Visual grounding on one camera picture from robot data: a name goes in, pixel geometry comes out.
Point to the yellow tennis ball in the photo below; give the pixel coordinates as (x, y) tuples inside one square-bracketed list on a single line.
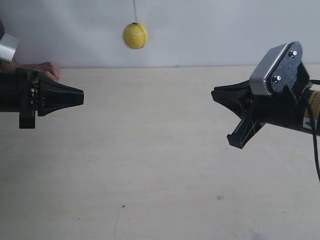
[(135, 35)]

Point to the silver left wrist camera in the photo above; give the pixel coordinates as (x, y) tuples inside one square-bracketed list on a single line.
[(8, 47)]

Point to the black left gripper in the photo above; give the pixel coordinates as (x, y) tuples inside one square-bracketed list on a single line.
[(40, 96)]

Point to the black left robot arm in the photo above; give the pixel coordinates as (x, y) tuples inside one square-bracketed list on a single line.
[(9, 92)]

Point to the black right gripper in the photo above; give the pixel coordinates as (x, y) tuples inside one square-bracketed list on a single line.
[(285, 110)]

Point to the person's bare hand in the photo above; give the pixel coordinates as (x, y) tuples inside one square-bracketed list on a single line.
[(48, 69)]

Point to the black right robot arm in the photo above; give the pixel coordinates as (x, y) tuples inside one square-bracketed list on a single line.
[(311, 119)]

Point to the person's forearm with grey sleeve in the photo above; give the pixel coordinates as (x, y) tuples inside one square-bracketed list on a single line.
[(4, 66)]

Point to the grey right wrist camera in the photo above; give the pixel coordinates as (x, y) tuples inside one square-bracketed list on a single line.
[(281, 66)]

